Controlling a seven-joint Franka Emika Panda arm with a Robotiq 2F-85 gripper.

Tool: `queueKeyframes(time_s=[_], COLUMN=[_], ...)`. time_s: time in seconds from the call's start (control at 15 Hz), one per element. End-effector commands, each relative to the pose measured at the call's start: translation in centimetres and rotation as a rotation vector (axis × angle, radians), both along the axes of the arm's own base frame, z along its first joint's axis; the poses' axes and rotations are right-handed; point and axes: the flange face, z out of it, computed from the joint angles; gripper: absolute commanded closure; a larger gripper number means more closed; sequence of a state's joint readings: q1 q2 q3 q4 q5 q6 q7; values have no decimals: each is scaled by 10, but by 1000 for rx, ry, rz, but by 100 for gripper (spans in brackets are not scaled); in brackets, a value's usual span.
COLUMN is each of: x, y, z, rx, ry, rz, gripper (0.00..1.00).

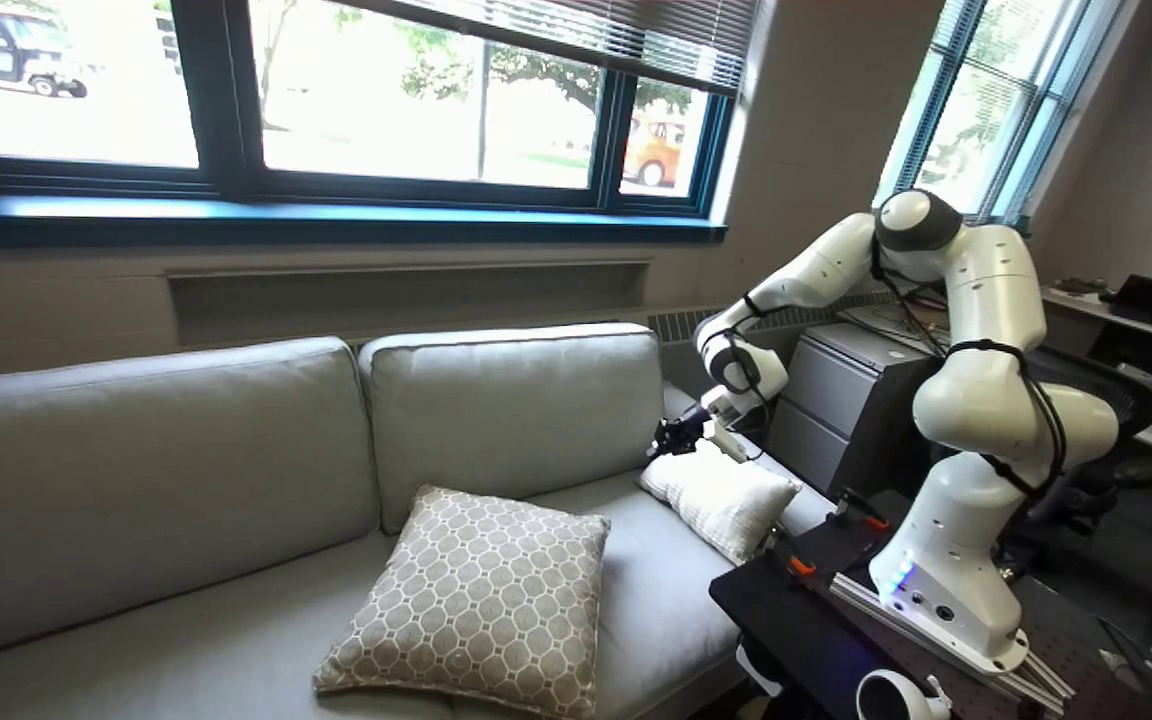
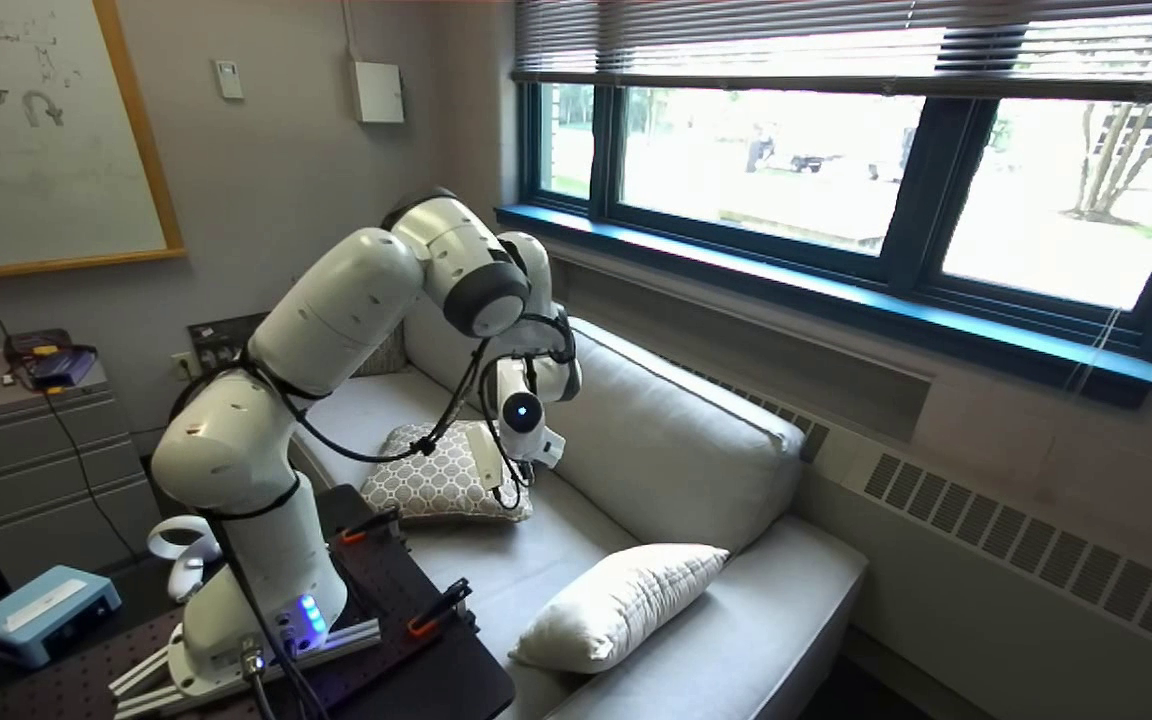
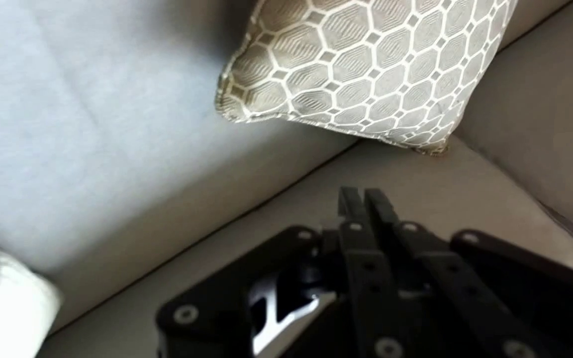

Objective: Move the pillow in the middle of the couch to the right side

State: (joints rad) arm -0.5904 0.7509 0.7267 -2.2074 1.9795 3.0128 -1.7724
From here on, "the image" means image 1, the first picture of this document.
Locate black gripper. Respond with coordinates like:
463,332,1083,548
648,403,727,464

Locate beige lattice patterned pillow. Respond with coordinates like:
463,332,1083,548
311,484,610,720

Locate plain white pillow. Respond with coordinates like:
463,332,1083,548
634,435,803,569

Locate grey fabric couch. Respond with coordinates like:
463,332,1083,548
0,319,840,720

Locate grey couch back cushion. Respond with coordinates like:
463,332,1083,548
0,332,385,666
357,319,668,535

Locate black orange clamp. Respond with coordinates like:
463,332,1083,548
777,551,827,582
832,491,893,535

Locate grey drawer cabinet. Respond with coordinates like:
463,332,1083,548
764,314,948,499

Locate black robot table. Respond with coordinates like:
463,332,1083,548
707,491,1098,720

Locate metal robot mounting plate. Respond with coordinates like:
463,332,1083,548
823,569,1078,710

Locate orange vehicle outside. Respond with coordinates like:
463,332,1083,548
619,113,686,193

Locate white VR controller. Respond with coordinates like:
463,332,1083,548
852,665,957,720

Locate grey window blinds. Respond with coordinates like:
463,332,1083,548
388,0,759,92

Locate narrow blue framed window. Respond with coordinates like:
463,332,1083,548
871,0,1138,235

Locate wide blue framed window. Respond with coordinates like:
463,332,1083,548
0,0,753,253

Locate dark parked car outside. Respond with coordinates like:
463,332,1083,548
0,3,93,102

